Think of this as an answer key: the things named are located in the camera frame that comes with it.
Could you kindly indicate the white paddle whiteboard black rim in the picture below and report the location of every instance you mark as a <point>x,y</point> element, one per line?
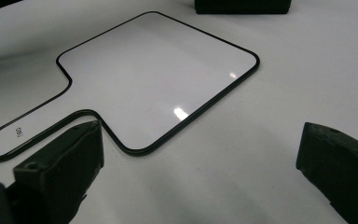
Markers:
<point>155,81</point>

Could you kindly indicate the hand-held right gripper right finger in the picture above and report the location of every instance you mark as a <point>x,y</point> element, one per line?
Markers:
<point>341,168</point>

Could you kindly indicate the black whiteboard eraser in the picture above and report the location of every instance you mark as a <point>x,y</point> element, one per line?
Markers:
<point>242,6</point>

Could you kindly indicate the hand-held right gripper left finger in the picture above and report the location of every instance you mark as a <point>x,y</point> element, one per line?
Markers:
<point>62,168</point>

